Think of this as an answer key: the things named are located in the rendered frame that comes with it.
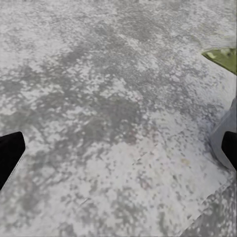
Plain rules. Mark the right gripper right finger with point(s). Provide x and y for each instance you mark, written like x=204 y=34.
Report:
x=229 y=146

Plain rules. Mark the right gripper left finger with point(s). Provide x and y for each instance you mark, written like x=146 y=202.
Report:
x=12 y=147

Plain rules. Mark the pot plant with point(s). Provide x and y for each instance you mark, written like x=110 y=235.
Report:
x=228 y=61

